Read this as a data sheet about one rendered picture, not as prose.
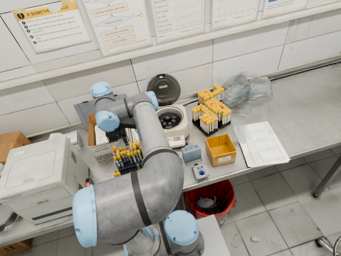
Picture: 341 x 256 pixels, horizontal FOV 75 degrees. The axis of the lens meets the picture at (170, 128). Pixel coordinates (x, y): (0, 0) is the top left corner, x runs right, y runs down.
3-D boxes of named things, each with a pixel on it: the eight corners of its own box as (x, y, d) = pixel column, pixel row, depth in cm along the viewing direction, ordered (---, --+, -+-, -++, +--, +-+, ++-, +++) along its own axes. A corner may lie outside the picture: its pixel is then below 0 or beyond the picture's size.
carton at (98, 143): (96, 162, 134) (87, 147, 123) (96, 129, 154) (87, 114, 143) (136, 151, 136) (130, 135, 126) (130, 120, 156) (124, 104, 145)
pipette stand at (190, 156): (185, 166, 125) (184, 155, 118) (181, 156, 130) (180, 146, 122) (202, 160, 126) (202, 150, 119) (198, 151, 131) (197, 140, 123)
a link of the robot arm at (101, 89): (89, 96, 77) (88, 83, 82) (99, 118, 85) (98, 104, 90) (110, 90, 78) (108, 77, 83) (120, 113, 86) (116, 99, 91)
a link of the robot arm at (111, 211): (173, 256, 82) (146, 216, 39) (135, 271, 81) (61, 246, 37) (164, 224, 89) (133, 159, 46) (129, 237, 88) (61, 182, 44)
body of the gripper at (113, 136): (108, 132, 102) (99, 113, 94) (127, 127, 103) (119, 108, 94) (109, 144, 97) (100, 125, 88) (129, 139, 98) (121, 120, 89)
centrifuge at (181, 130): (152, 153, 134) (148, 139, 125) (151, 119, 155) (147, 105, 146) (192, 147, 134) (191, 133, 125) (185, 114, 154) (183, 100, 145)
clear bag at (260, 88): (242, 99, 157) (245, 84, 147) (243, 85, 168) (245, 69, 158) (273, 101, 152) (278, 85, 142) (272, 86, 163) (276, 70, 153)
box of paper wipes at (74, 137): (45, 160, 141) (34, 148, 131) (47, 146, 149) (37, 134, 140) (80, 148, 144) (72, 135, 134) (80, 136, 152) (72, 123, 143)
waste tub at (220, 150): (212, 167, 122) (212, 157, 115) (205, 149, 131) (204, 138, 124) (235, 162, 123) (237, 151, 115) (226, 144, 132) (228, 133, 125)
